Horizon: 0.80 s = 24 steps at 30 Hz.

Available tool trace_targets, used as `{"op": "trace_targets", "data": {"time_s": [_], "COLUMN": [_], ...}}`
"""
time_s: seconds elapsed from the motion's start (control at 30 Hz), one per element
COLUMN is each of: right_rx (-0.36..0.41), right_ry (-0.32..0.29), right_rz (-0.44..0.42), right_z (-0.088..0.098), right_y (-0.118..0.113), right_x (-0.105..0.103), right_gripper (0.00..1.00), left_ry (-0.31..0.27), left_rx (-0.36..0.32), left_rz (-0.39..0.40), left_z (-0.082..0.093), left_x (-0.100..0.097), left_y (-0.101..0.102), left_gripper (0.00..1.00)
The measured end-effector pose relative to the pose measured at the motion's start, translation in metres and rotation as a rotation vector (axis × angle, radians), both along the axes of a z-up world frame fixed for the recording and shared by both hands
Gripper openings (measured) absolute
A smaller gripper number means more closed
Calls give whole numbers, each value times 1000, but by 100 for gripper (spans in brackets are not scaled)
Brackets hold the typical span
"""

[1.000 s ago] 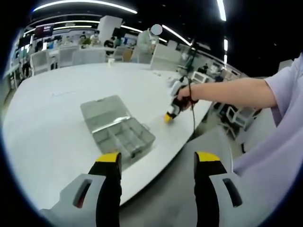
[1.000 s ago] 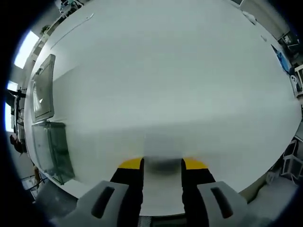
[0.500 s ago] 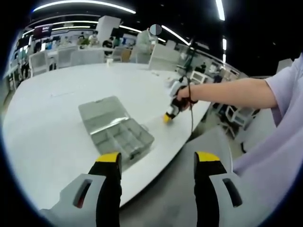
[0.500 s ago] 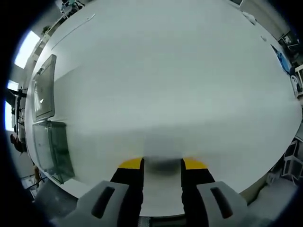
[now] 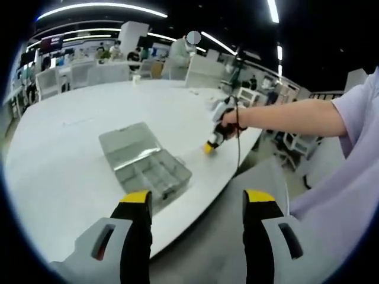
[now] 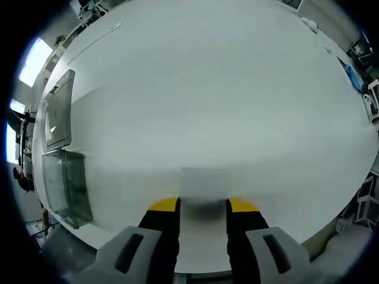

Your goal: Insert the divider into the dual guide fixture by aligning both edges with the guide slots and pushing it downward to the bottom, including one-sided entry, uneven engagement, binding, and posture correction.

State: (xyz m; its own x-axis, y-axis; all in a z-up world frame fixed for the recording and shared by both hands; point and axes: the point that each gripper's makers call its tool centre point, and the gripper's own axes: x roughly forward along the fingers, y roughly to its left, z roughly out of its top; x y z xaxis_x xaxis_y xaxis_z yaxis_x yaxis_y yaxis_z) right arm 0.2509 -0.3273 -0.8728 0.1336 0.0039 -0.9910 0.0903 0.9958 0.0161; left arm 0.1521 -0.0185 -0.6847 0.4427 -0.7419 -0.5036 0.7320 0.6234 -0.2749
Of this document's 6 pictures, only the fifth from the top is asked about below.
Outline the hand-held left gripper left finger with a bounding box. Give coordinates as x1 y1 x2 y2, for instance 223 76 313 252
49 190 153 284

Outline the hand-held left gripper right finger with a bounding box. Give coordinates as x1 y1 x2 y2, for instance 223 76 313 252
242 189 335 284

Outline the grey transparent guide fixture box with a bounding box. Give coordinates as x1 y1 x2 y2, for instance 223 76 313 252
98 121 193 205

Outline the person's right hand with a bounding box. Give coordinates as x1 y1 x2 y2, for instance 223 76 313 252
221 106 249 140

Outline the white partition panel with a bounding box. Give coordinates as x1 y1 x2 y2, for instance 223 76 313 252
185 56 227 89

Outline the person in lavender shirt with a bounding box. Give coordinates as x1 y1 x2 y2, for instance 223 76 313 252
288 66 379 284

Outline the long white desk screen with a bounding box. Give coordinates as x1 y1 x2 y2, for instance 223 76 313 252
70 62 131 89

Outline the white mesh office chair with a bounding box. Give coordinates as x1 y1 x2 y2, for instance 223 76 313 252
37 67 62 100

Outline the dark hanging sign display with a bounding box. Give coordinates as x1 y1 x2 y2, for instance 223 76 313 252
40 34 65 51

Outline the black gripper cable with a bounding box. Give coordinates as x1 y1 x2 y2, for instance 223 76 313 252
226 95 248 175

